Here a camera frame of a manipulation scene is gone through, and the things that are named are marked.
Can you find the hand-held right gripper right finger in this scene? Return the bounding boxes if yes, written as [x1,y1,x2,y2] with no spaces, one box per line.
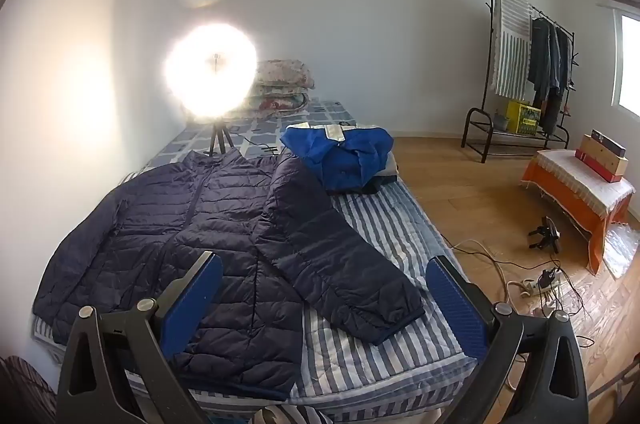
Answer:
[425,255,590,424]

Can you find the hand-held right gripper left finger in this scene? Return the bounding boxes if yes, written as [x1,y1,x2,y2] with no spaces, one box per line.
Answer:
[55,250,224,424]

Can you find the navy puffer jacket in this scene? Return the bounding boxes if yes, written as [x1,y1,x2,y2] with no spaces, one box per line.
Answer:
[32,148,426,402]

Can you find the dark hanging clothes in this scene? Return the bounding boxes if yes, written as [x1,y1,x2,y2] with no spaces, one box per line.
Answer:
[527,17,572,135]

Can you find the white power strip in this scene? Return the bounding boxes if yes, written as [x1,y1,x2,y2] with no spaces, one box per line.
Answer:
[520,279,556,299]

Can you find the black device on floor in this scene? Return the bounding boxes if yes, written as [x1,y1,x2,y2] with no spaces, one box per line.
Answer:
[528,215,561,255]

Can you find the striped cloth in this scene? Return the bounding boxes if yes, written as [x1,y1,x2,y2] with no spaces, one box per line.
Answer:
[255,404,333,424]

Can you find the grey folded garment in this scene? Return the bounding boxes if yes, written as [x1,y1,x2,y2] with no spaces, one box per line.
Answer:
[372,151,401,195]

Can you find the black tripod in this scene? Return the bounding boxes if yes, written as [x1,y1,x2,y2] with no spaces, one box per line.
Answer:
[204,117,237,156]

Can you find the white lace table cover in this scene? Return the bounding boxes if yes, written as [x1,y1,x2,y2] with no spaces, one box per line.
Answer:
[530,148,636,212]

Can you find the blue patterned bed cover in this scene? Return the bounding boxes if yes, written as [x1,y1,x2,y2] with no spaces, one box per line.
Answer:
[142,99,361,175]

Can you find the blue jacket with silver trim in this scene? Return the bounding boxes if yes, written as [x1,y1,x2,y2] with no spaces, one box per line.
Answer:
[279,123,397,195]

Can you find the dark striped fabric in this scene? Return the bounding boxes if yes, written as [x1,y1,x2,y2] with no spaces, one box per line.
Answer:
[0,355,58,424]

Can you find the red box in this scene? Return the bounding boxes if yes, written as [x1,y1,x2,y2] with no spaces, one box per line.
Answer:
[575,149,623,183]

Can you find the yellow crate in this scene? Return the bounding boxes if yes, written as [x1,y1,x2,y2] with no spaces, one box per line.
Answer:
[505,100,543,135]

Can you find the brown cardboard box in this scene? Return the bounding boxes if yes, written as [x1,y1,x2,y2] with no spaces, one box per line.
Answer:
[580,134,629,177]

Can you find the red floral folded quilt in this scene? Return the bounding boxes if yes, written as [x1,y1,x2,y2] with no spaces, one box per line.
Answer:
[245,85,312,111]

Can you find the dark flat box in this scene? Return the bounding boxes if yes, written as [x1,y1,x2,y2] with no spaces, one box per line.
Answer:
[590,129,627,159]

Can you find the beige floral folded quilt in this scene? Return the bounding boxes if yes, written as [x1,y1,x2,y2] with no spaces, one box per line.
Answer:
[255,58,317,91]

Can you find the striped hanging towel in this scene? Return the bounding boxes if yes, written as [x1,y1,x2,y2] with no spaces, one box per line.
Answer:
[491,0,533,101]

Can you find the window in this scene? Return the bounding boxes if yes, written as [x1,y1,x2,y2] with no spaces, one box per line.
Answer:
[611,9,640,117]

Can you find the beige floor cable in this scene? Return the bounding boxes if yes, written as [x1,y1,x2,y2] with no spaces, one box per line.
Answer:
[450,239,531,305]

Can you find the black floor cables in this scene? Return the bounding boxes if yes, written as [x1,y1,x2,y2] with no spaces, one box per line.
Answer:
[537,254,596,350]

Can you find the black ring light cable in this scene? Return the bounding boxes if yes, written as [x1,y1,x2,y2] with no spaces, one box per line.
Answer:
[239,135,280,155]

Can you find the round ring light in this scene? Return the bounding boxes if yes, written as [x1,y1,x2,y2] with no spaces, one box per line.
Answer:
[164,22,258,120]

